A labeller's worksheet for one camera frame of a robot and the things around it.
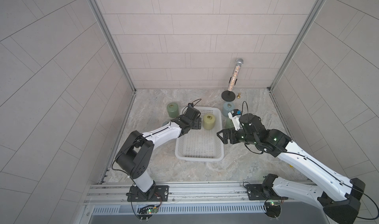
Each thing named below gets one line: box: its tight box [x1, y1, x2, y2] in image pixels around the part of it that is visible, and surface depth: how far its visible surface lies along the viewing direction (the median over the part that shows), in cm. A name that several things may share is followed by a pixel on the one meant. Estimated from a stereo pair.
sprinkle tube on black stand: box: [221, 58, 244, 102], surface depth 99 cm
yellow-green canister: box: [202, 112, 216, 131], surface depth 91 cm
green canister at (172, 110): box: [166, 102, 180, 118], surface depth 98 cm
